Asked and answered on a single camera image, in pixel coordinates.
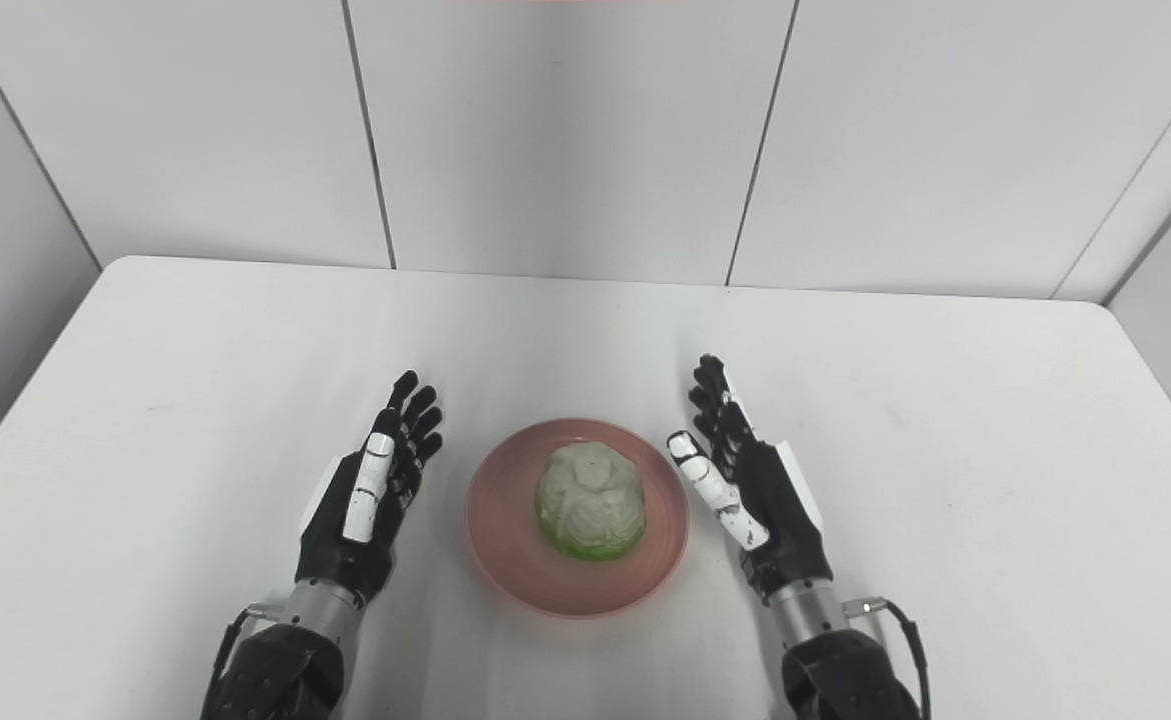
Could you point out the pink round plate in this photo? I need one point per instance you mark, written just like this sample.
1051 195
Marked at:
505 540

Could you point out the green white cabbage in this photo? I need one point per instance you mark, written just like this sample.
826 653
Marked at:
591 500

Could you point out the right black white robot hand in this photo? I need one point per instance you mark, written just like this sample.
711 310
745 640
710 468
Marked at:
755 490

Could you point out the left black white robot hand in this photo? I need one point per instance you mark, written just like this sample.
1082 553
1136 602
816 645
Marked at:
365 510

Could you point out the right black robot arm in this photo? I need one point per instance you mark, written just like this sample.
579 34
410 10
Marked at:
835 660

